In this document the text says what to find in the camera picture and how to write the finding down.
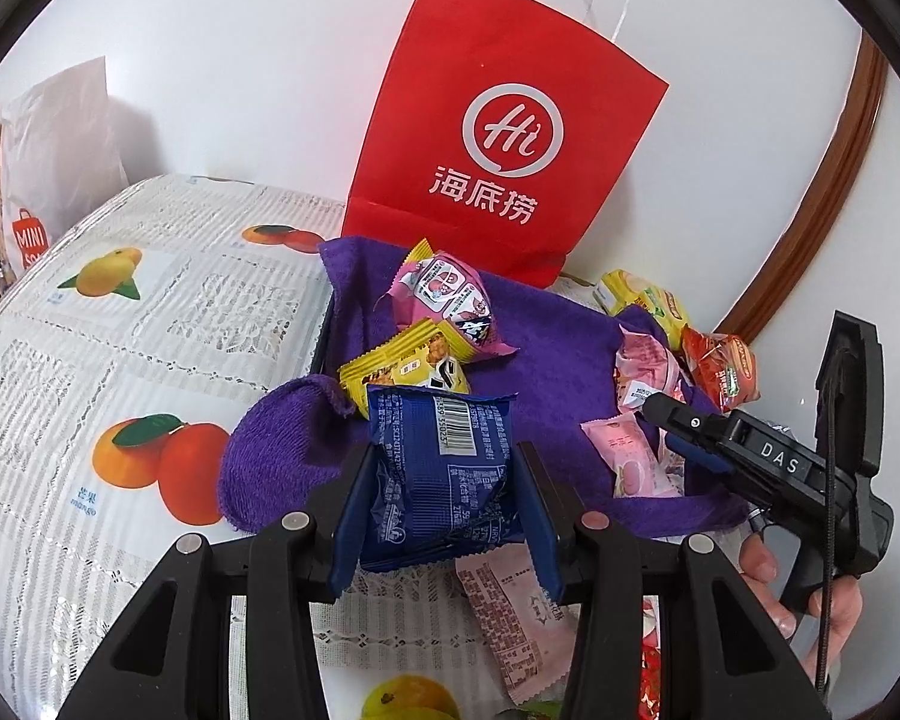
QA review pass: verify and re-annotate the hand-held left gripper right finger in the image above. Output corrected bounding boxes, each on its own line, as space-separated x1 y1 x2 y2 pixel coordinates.
516 441 833 720

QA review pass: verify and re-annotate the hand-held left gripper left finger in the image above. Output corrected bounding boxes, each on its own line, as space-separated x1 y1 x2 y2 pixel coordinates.
56 442 380 720

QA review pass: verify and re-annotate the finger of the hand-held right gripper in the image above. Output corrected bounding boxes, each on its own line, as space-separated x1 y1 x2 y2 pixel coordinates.
664 435 732 477
640 394 732 442

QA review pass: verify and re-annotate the blue snack packet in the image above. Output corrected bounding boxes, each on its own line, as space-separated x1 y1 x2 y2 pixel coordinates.
358 384 515 572

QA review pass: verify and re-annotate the pale pink packet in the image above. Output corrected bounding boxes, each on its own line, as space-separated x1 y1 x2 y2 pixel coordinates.
454 546 575 707

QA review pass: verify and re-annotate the purple towel covered tray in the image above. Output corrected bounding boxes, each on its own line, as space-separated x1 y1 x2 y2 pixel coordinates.
216 235 751 541

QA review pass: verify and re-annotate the yellow snack packet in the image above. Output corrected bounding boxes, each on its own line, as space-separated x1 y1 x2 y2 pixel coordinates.
337 317 473 417

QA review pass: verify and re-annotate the red snack packet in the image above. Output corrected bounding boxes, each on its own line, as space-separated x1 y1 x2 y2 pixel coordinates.
640 594 672 720

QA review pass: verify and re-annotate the large pink snack packet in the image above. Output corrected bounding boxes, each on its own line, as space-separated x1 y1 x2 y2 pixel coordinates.
375 238 520 370

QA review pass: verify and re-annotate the person's right hand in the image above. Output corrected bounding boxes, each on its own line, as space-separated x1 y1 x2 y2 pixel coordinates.
739 529 863 650

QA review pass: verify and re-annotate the red orange snack bag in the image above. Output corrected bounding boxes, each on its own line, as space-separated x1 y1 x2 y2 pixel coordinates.
679 324 762 413

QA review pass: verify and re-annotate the yellow snack bag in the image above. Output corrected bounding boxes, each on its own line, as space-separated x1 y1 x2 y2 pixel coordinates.
600 268 692 350

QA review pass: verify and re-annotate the fruit print tablecloth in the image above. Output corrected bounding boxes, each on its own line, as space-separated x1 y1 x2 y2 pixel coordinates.
0 172 721 720

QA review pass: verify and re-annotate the red paper bag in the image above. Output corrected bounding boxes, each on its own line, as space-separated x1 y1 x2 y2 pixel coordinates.
340 0 670 290

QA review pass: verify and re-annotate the white plastic shopping bag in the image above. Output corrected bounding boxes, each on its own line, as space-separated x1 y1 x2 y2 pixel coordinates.
0 56 132 278

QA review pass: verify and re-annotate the black cable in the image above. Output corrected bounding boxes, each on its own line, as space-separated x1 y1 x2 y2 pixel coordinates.
814 356 848 695

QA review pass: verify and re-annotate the brown wooden door frame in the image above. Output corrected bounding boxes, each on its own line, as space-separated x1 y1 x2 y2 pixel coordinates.
709 34 890 361

